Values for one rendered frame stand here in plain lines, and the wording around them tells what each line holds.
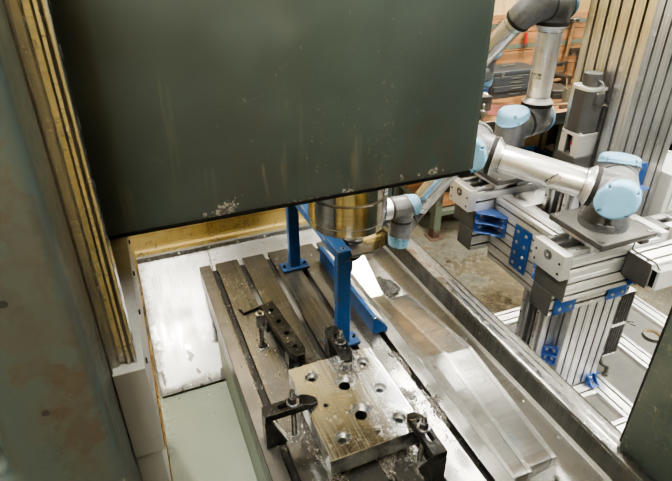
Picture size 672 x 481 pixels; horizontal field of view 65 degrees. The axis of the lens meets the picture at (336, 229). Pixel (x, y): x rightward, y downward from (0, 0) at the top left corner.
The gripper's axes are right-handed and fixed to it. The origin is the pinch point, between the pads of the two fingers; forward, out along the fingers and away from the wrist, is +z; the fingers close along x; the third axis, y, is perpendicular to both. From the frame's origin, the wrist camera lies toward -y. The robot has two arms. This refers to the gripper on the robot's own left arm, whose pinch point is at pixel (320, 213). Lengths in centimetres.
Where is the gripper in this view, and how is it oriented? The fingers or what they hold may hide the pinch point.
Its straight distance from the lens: 165.6
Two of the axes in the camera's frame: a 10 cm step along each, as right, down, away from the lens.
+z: -9.2, 1.6, -3.5
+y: -0.3, 8.8, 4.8
